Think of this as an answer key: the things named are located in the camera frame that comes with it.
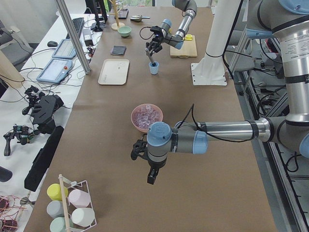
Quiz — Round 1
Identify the wooden cup tree stand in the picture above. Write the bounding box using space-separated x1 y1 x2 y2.
110 0 125 31

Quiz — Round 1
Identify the bamboo cutting board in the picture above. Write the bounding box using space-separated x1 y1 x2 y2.
170 35 197 58

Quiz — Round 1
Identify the pink plastic cup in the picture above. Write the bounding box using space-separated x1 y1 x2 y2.
68 189 91 208

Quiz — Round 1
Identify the mint plastic cup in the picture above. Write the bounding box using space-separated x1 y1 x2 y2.
50 217 66 232

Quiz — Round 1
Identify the blue teach pendant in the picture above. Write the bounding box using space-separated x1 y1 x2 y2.
52 39 76 59
36 58 72 84

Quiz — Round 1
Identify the aluminium frame post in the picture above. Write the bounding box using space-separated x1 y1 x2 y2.
56 0 91 75

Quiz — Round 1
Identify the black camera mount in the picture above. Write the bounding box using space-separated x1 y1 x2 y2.
131 140 149 160

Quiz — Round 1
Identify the yellow plastic cup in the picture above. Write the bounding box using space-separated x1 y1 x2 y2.
46 183 62 201

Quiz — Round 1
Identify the black keyboard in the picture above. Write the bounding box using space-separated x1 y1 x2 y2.
72 17 84 38

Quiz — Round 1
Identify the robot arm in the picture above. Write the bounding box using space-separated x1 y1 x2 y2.
145 0 309 184
145 0 197 57

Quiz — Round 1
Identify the white wire cup rack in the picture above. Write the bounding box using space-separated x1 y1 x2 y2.
58 175 97 232

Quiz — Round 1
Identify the white plastic cup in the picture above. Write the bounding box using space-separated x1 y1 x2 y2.
71 208 95 227

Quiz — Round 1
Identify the grey folded cloth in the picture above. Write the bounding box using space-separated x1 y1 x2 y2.
111 45 126 56

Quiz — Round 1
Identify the wooden rack handle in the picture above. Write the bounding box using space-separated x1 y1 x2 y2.
58 174 73 232

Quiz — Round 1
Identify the mint green bowl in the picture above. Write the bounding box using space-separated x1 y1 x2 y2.
117 26 132 38

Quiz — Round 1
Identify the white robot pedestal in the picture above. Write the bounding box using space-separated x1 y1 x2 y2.
191 0 242 86

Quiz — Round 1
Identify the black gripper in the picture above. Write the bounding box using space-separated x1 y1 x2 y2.
147 159 167 185
145 26 166 54

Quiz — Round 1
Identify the steel muddler with black tip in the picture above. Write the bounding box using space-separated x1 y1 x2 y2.
145 48 156 67

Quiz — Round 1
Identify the pink bowl of ice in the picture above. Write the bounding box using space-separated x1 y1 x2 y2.
131 103 163 132

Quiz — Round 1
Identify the cream rabbit tray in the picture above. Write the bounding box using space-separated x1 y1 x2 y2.
98 59 129 86

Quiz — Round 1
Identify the grey plastic cup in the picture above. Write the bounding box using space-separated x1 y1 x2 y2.
46 201 64 219

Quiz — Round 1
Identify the light blue plastic cup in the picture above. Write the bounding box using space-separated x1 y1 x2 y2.
149 61 159 75

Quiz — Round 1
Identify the steel ice scoop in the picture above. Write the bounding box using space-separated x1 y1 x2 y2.
130 15 150 22

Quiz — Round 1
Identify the black computer mouse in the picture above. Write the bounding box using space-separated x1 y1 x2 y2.
47 41 58 47

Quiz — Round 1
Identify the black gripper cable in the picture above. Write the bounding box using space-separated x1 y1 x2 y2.
139 26 155 41
174 103 254 143

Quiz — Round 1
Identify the lemon slice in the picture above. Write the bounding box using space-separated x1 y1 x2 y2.
184 34 193 41

